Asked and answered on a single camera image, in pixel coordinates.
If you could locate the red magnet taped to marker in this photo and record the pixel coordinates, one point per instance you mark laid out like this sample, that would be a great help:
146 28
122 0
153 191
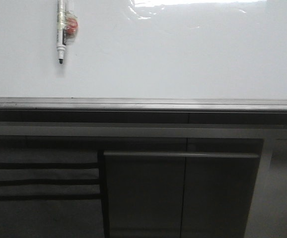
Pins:
71 25

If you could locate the white whiteboard marker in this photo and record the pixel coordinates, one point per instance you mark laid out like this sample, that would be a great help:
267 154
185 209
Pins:
61 29

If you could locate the white whiteboard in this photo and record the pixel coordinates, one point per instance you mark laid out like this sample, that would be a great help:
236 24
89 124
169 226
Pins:
197 49

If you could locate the grey whiteboard marker tray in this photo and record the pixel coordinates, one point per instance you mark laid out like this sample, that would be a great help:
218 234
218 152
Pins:
131 110

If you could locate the grey cabinet with doors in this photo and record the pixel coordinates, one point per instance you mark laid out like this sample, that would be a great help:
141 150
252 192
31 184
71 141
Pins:
191 188

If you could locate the grey drawer unit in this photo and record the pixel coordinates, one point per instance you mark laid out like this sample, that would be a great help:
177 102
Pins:
49 191

